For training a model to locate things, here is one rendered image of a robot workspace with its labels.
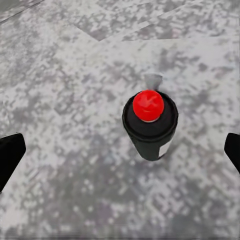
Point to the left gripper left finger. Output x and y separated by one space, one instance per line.
12 150

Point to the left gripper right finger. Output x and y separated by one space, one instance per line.
232 148

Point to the pesticide atomizer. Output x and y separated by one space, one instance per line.
150 118

